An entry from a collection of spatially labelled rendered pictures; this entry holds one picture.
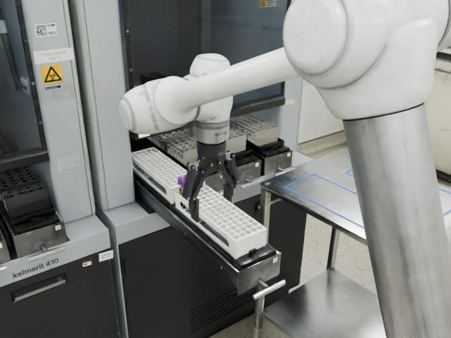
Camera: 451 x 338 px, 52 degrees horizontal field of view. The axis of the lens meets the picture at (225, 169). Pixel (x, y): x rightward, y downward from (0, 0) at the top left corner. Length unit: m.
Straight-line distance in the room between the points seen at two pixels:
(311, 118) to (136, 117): 2.74
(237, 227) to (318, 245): 1.48
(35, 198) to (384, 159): 1.04
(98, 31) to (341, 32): 0.91
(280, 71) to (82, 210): 0.84
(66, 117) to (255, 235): 0.61
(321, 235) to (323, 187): 1.26
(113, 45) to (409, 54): 0.94
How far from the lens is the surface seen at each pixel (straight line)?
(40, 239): 1.37
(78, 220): 1.50
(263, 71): 0.87
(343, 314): 1.84
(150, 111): 0.97
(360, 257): 2.61
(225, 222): 1.19
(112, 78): 1.37
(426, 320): 0.66
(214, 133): 1.12
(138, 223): 1.47
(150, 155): 1.56
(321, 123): 3.73
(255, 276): 1.17
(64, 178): 1.41
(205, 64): 1.07
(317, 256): 2.56
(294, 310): 1.81
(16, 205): 1.39
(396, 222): 0.61
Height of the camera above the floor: 1.52
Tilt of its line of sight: 27 degrees down
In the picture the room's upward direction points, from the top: 1 degrees clockwise
